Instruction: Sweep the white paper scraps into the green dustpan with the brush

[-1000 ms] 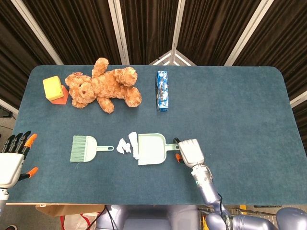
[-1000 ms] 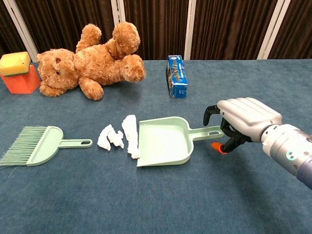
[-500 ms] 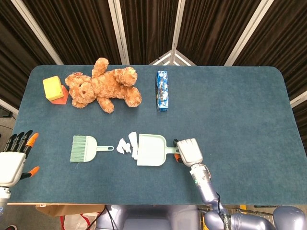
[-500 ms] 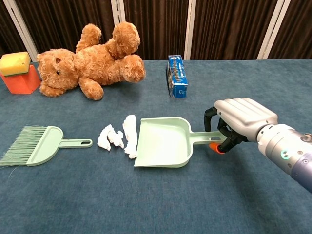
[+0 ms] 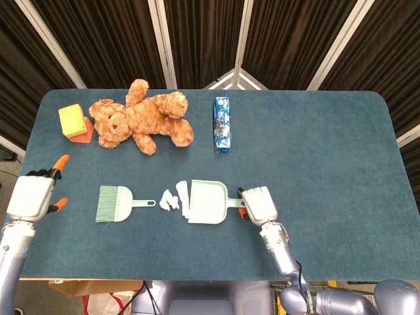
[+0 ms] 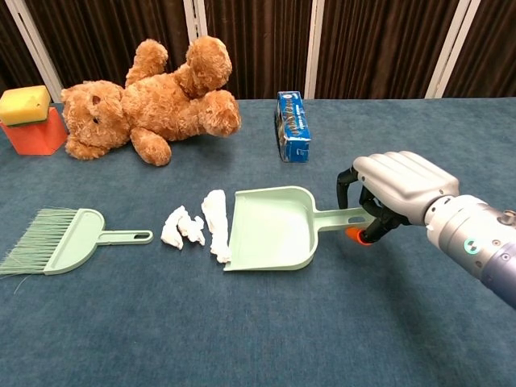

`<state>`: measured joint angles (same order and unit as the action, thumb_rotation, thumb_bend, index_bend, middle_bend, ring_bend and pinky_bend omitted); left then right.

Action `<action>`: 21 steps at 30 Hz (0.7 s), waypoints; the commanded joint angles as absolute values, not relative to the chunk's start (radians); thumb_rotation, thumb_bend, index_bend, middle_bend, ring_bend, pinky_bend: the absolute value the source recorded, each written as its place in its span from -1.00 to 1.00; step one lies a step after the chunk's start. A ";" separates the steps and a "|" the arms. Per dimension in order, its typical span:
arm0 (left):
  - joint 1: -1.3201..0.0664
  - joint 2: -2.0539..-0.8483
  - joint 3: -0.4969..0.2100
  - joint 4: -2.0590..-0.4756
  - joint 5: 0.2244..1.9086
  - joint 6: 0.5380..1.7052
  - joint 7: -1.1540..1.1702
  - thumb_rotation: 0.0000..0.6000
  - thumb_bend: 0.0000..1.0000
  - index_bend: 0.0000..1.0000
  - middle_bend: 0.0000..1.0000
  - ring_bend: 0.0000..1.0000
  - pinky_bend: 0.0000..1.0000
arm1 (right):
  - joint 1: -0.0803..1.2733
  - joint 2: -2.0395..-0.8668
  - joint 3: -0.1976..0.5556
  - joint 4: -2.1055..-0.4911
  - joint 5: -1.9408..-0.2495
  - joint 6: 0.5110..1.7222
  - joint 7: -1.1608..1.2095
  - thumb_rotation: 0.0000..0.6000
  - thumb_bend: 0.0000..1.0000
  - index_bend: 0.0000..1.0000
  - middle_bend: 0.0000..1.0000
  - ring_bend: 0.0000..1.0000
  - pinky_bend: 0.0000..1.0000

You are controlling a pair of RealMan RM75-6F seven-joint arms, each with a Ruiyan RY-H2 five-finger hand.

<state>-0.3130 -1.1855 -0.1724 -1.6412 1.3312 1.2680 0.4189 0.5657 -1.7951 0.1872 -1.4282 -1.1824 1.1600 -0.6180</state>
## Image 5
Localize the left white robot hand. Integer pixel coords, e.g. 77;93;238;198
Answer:
6;154;70;223

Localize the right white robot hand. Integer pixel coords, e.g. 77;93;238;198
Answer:
236;186;278;226

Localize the light green dustpan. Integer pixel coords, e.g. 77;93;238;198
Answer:
187;179;245;226

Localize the long white paper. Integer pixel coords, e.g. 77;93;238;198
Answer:
175;179;193;219

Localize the light green hand broom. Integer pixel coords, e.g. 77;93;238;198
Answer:
95;184;157;223

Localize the blue felt table mat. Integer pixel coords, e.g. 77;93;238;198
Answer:
5;89;420;282

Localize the orange triangular block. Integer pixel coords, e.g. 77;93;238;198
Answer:
70;116;95;144

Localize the blue printed carton box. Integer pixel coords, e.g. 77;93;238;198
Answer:
212;96;231;153

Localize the yellow foam block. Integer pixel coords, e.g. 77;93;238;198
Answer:
58;103;89;138

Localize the grey-blue robot torso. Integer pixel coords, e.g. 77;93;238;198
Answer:
131;280;273;315

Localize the brown cardboard box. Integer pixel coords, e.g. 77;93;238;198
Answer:
49;279;144;298

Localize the dark curtain partition panel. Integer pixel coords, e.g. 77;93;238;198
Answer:
320;0;420;178
0;0;83;158
163;0;245;89
241;0;358;90
31;0;167;89

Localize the white red plastic bag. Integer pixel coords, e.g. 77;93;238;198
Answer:
81;290;137;315

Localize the brown teddy bear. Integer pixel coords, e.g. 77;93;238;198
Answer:
88;78;195;156

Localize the metal wire cart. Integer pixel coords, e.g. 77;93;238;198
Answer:
270;280;387;315

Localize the black cable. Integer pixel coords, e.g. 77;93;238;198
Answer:
142;280;159;315

